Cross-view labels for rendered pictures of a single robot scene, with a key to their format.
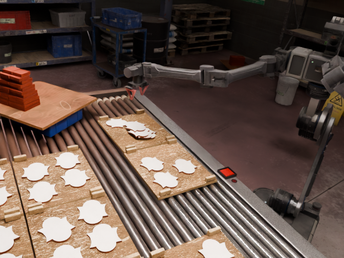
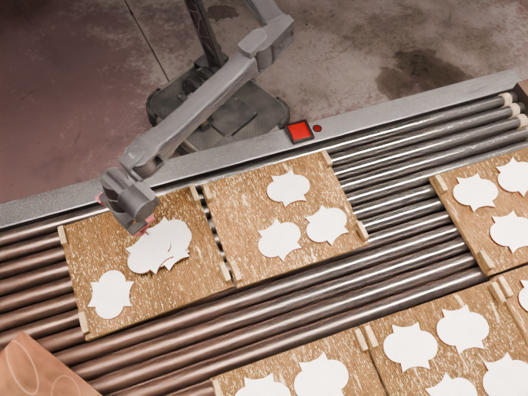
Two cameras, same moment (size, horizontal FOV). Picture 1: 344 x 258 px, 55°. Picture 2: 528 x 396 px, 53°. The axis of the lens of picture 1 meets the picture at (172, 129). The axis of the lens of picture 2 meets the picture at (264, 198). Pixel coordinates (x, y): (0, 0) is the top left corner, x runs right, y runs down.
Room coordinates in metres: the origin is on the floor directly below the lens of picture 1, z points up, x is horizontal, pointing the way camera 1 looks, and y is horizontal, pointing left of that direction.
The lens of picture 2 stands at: (1.43, 0.74, 2.33)
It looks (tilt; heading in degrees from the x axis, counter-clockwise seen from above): 61 degrees down; 279
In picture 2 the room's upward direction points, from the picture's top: 5 degrees clockwise
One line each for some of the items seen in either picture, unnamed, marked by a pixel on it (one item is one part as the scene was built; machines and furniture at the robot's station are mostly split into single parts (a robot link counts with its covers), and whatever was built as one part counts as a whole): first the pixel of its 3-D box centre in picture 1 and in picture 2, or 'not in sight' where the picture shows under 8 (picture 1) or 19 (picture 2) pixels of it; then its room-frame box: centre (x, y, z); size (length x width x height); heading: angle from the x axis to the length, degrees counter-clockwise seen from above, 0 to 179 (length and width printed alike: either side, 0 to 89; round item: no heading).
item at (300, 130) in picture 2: (227, 173); (299, 132); (1.49, -0.32, 0.92); 0.06 x 0.06 x 0.01; 33
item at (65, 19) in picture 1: (67, 17); not in sight; (5.64, 1.92, 0.76); 0.50 x 0.36 x 0.24; 136
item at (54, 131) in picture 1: (48, 114); not in sight; (1.85, 0.79, 0.97); 0.31 x 0.31 x 0.10; 69
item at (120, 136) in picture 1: (135, 130); (144, 257); (1.83, 0.23, 0.93); 0.41 x 0.35 x 0.02; 35
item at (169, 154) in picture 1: (168, 167); (283, 214); (1.48, -0.01, 0.93); 0.41 x 0.35 x 0.02; 33
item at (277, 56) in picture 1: (276, 62); not in sight; (1.88, -0.55, 1.45); 0.09 x 0.08 x 0.12; 60
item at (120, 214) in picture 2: (137, 79); (121, 198); (1.83, 0.23, 1.28); 0.10 x 0.07 x 0.07; 148
